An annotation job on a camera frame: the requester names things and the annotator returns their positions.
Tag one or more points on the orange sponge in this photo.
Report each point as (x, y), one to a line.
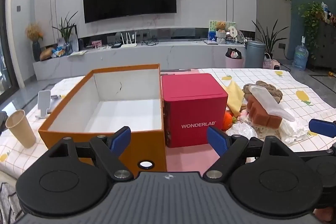
(260, 113)

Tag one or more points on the long leaf potted plant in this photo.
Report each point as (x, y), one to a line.
(270, 40)

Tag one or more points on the dark vase with yellow flowers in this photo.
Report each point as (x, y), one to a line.
(36, 52)

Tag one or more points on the red box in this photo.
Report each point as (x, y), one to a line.
(194, 108)

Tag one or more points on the bushy green plant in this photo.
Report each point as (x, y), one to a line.
(312, 16)

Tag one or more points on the dark cabinet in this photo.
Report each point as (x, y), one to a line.
(325, 45)

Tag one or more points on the brown round object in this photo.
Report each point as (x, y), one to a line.
(46, 54)

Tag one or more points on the pink card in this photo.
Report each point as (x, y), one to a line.
(96, 44)

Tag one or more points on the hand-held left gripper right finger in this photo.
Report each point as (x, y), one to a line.
(217, 140)

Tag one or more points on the brown paper cup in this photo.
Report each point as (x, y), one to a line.
(21, 129)

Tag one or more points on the white marble television console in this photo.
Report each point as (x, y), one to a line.
(157, 56)

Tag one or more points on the crumpled clear plastic wrapper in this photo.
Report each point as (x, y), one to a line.
(241, 130)

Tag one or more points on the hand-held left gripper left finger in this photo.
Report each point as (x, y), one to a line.
(121, 138)

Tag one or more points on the blue water bottle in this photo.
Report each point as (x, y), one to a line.
(300, 58)

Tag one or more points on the white phone stand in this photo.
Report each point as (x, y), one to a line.
(44, 102)

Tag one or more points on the brown plush hat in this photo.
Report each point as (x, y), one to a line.
(274, 92)

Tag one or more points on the brown teddy bear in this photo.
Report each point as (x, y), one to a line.
(221, 26)

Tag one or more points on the orange cardboard box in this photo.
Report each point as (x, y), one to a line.
(147, 145)

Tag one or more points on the crochet orange fruit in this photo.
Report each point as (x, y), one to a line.
(227, 120)

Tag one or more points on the colourful snack bag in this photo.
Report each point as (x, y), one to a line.
(59, 52)

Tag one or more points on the green plant in glass vase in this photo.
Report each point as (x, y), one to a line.
(65, 32)

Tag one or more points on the grey trash can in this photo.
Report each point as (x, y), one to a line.
(256, 56)

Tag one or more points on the yellow cloth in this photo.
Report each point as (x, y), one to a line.
(235, 98)

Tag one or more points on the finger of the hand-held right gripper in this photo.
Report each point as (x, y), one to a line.
(323, 128)

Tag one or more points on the white tissue stack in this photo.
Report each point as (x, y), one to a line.
(294, 130)

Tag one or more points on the white router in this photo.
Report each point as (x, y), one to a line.
(128, 45)

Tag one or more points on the blue green picture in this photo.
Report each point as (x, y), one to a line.
(212, 35)

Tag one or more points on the pink small heater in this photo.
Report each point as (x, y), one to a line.
(273, 64)

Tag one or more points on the pink trash bin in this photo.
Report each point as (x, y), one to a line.
(233, 62)

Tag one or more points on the lemon print blanket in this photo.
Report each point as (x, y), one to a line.
(288, 85)

